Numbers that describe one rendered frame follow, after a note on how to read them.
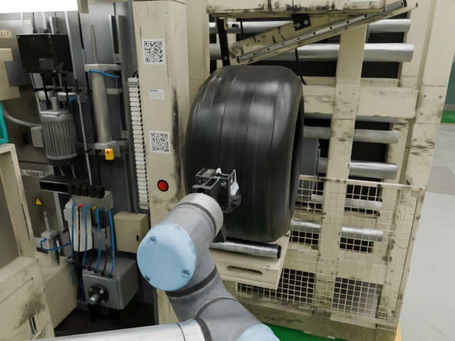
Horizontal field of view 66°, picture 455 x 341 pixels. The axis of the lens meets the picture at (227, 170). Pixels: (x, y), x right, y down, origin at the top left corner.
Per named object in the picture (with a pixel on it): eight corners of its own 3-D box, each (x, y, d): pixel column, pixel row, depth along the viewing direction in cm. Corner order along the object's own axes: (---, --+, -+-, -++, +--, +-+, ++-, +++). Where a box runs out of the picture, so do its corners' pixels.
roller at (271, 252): (184, 233, 124) (181, 245, 122) (181, 228, 121) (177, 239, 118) (282, 247, 115) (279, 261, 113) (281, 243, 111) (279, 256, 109)
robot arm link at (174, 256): (147, 300, 53) (120, 243, 51) (181, 255, 64) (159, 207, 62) (201, 292, 49) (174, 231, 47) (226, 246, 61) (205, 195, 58)
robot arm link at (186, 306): (206, 377, 51) (174, 307, 48) (183, 337, 61) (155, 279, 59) (258, 339, 54) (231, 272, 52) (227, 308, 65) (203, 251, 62)
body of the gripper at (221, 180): (237, 169, 73) (220, 191, 63) (237, 206, 76) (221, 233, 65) (203, 166, 76) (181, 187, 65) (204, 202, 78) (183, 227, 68)
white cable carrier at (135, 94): (139, 208, 131) (127, 78, 115) (146, 203, 135) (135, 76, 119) (150, 210, 130) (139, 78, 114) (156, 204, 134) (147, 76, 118)
